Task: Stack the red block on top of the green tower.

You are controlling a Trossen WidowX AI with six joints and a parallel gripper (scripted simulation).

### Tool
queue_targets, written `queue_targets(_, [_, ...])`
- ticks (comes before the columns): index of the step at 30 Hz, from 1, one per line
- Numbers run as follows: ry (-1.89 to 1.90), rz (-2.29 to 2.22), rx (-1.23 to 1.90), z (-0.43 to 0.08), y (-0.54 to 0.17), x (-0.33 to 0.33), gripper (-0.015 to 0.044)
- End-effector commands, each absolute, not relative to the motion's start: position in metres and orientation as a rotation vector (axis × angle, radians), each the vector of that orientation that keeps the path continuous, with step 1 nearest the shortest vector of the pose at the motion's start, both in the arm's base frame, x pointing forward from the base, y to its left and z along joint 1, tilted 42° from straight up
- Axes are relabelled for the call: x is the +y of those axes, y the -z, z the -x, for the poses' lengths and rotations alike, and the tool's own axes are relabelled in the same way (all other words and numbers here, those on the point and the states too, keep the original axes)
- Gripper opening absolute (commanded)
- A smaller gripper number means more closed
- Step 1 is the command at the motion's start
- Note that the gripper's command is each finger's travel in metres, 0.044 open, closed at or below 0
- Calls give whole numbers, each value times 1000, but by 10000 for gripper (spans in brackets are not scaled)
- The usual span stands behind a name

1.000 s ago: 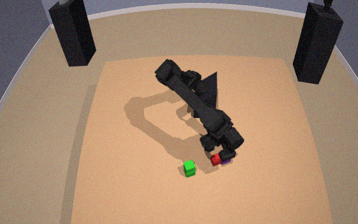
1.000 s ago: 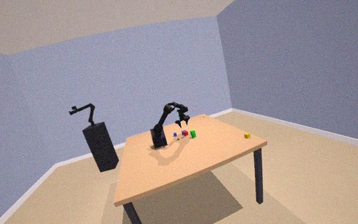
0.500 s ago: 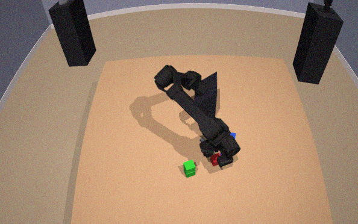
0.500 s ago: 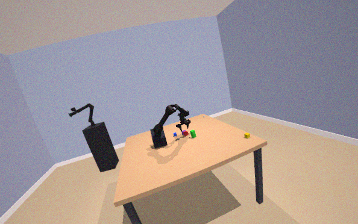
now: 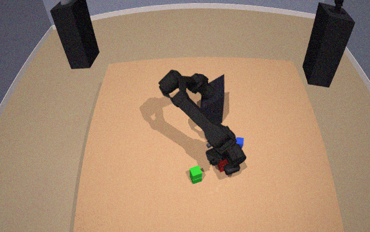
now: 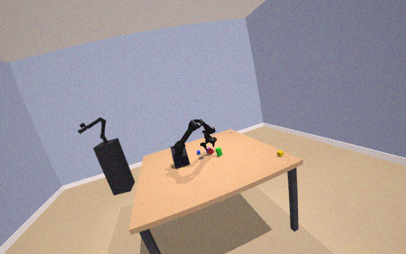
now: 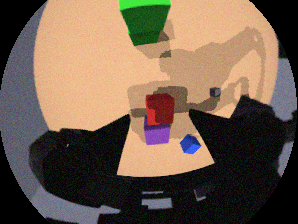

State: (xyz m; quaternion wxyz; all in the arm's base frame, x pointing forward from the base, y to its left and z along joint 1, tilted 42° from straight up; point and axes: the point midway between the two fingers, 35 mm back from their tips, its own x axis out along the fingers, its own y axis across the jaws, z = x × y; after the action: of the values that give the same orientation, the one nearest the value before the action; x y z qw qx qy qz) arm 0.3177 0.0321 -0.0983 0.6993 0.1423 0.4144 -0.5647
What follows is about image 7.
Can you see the red block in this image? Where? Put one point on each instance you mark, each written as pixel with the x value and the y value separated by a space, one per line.
pixel 159 108

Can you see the blue block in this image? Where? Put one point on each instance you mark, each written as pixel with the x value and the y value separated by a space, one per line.
pixel 190 144

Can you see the purple block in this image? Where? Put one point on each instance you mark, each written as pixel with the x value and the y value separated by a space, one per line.
pixel 156 134

